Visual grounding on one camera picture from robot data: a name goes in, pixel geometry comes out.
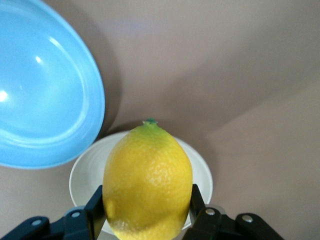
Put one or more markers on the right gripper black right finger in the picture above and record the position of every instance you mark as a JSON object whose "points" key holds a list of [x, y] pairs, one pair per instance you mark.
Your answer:
{"points": [[212, 225]]}

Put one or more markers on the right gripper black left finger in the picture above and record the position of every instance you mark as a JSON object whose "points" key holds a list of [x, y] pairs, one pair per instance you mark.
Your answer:
{"points": [[80, 225]]}

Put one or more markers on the yellow lemon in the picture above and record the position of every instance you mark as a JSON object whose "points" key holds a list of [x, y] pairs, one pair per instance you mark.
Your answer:
{"points": [[147, 185]]}

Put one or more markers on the white plate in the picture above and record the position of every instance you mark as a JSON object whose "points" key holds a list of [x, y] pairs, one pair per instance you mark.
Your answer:
{"points": [[87, 175]]}

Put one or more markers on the blue plate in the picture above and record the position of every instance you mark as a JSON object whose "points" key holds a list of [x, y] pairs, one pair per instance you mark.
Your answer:
{"points": [[45, 95]]}

